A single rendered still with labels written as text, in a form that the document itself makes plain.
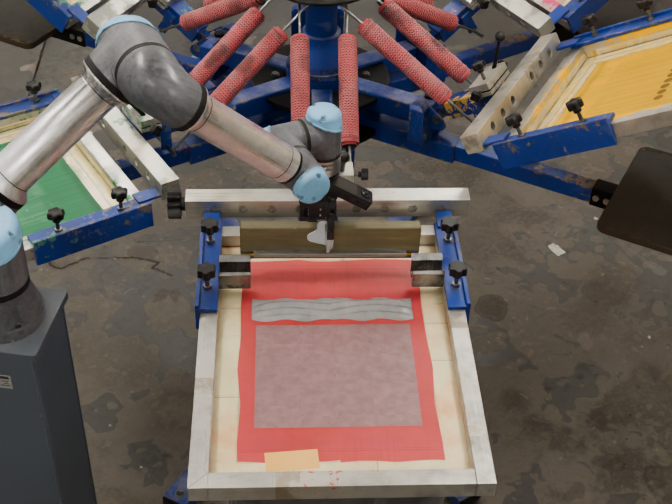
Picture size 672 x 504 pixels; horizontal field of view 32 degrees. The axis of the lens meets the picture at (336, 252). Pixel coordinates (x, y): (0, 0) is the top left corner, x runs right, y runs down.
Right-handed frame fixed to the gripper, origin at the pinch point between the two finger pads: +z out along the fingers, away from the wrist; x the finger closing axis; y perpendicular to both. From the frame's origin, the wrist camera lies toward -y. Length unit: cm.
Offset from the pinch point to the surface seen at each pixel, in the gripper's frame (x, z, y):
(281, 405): 40.8, 10.1, 11.3
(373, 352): 25.8, 10.0, -8.6
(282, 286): 4.0, 10.0, 10.9
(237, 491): 65, 8, 20
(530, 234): -133, 105, -83
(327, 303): 10.4, 9.6, 0.8
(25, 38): -111, 11, 88
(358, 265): -3.3, 9.9, -7.0
